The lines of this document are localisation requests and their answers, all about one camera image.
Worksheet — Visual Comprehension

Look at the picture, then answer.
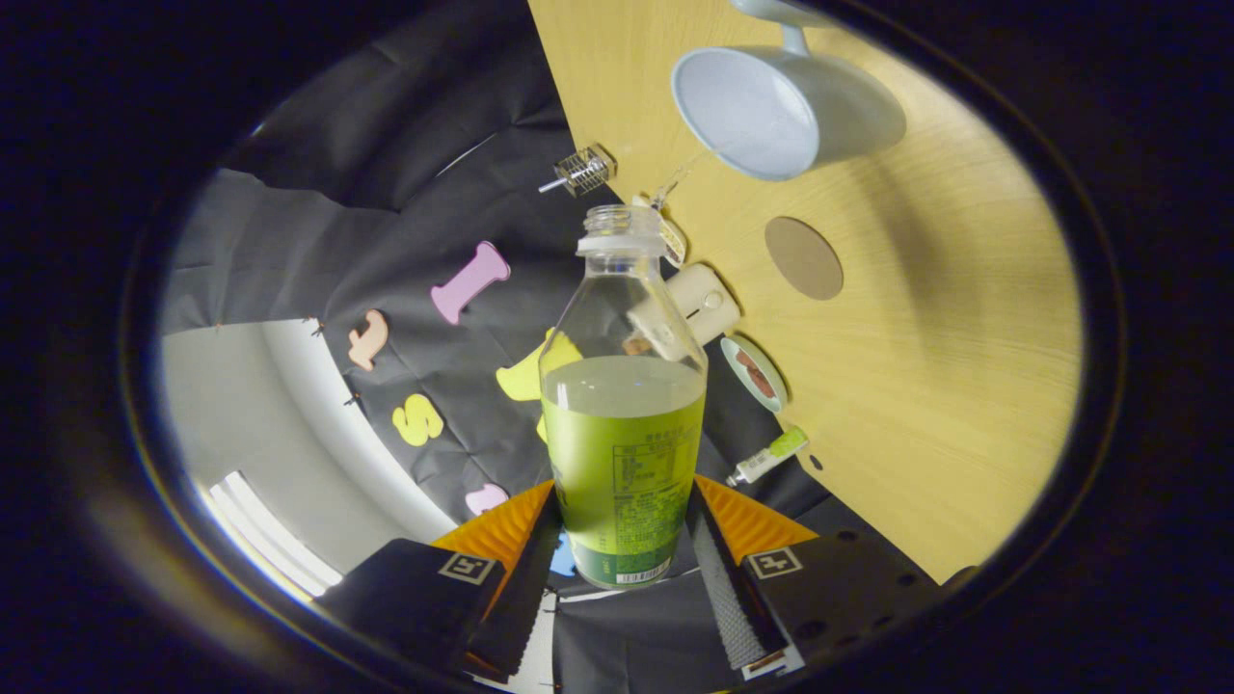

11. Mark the wooden table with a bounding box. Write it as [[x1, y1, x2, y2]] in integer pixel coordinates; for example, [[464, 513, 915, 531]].
[[527, 0, 1086, 587]]

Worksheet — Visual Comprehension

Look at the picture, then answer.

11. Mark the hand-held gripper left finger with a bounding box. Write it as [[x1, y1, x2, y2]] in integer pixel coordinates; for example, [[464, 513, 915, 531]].
[[313, 479, 563, 681]]

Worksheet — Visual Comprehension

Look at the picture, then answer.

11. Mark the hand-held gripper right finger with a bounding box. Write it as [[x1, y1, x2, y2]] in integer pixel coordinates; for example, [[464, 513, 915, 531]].
[[686, 474, 941, 676]]

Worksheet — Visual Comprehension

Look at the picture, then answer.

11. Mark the white toaster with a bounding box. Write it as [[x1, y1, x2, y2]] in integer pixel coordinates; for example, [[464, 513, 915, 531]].
[[665, 262, 742, 346]]

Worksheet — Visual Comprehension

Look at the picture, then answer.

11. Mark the green label juice bottle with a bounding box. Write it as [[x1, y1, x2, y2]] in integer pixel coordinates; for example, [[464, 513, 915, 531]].
[[538, 203, 710, 591]]

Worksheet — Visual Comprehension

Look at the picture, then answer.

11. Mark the ceiling light panel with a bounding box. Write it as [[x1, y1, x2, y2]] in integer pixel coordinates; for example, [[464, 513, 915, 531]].
[[206, 470, 345, 601]]

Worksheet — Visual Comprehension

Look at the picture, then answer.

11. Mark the wire mesh holder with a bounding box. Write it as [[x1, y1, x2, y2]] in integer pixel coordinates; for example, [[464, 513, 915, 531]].
[[557, 144, 618, 199]]

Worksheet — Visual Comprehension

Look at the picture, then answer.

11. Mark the white cup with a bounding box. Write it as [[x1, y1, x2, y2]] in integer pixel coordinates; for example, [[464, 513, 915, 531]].
[[670, 0, 908, 182]]

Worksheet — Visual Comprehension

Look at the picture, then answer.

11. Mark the small white green bottle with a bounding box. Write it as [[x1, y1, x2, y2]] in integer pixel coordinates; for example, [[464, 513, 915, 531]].
[[725, 425, 811, 488]]

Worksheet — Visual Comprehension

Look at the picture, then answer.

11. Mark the pale green plate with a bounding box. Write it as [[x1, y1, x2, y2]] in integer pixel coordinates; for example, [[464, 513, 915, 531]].
[[720, 334, 790, 415]]

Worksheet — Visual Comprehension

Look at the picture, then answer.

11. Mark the round brown coaster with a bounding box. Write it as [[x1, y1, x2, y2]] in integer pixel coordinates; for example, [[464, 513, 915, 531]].
[[764, 216, 845, 302]]

